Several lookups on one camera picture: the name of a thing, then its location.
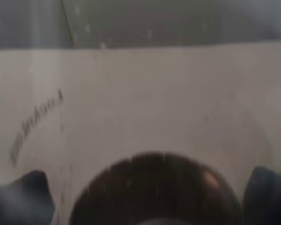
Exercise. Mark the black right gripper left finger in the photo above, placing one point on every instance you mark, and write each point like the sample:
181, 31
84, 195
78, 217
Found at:
27, 200

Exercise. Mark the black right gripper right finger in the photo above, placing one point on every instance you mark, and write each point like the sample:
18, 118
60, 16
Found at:
261, 204

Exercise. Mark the brown transparent plastic bottle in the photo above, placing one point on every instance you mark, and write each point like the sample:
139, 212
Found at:
141, 111

